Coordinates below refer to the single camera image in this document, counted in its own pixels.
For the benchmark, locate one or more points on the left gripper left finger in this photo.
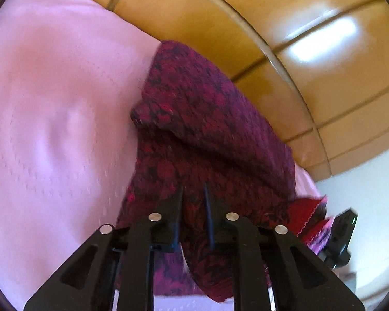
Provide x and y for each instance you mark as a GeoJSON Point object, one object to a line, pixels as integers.
{"type": "Point", "coordinates": [113, 266]}

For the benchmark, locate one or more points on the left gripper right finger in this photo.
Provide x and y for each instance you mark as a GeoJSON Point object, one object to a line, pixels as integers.
{"type": "Point", "coordinates": [271, 268]}

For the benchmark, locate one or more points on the red floral patterned garment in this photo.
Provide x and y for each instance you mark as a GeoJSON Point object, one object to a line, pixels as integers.
{"type": "Point", "coordinates": [197, 132]}

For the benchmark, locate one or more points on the wooden panel headboard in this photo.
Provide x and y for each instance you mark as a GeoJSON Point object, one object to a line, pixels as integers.
{"type": "Point", "coordinates": [318, 70]}

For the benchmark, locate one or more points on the pink bed sheet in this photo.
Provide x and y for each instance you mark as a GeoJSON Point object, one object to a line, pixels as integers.
{"type": "Point", "coordinates": [70, 74]}

